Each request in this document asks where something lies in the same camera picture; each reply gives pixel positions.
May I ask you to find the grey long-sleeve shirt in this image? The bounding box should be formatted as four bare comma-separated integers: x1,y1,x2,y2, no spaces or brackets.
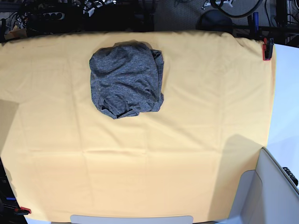
89,42,164,119

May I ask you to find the yellow table cloth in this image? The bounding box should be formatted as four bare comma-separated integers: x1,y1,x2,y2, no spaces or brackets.
0,31,276,222

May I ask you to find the dark round stool seat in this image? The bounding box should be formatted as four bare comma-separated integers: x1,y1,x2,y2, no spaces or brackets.
196,10,233,33

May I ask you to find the red-black clamp right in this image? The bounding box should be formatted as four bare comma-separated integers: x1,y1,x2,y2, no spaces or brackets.
262,38,274,61

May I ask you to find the red-black clamp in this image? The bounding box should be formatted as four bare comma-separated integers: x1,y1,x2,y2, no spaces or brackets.
262,38,274,61
14,207,31,216

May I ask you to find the black power strip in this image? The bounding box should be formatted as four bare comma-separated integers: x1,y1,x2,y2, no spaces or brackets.
37,12,65,21

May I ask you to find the white plastic bin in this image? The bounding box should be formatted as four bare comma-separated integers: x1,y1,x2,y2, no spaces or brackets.
227,147,299,224

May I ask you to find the red-black clamp left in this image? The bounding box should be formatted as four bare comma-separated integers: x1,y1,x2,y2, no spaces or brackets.
14,207,31,216

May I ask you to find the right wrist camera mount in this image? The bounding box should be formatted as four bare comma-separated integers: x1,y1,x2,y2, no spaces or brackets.
82,0,116,17

